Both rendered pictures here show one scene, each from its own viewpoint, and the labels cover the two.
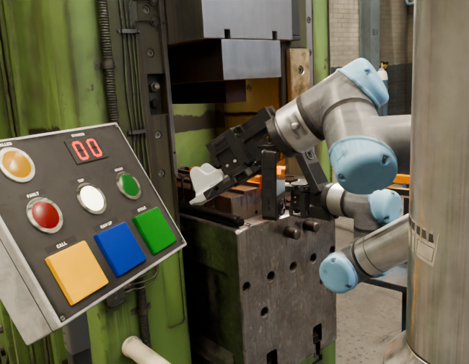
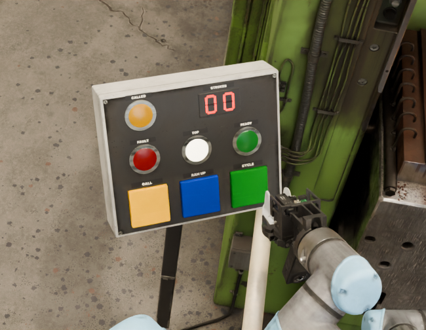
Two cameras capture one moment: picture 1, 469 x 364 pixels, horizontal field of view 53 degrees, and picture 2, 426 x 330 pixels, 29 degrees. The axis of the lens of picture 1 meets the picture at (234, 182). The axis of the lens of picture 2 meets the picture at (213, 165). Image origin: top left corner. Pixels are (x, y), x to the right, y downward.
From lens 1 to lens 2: 1.09 m
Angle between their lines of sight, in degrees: 51
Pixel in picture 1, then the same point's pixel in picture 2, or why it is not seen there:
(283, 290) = (419, 261)
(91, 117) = (297, 12)
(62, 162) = (185, 114)
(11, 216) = (116, 156)
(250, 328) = not seen: hidden behind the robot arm
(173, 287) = (332, 173)
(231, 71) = not seen: outside the picture
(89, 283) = (153, 217)
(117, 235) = (201, 186)
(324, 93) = (320, 267)
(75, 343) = not seen: hidden behind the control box
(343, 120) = (293, 306)
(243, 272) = (371, 228)
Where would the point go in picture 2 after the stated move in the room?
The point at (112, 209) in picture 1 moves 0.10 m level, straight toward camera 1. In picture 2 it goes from (212, 162) to (183, 196)
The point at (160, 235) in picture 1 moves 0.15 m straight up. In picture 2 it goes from (250, 194) to (262, 144)
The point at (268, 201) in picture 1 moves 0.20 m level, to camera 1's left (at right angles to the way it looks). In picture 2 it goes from (286, 270) to (208, 195)
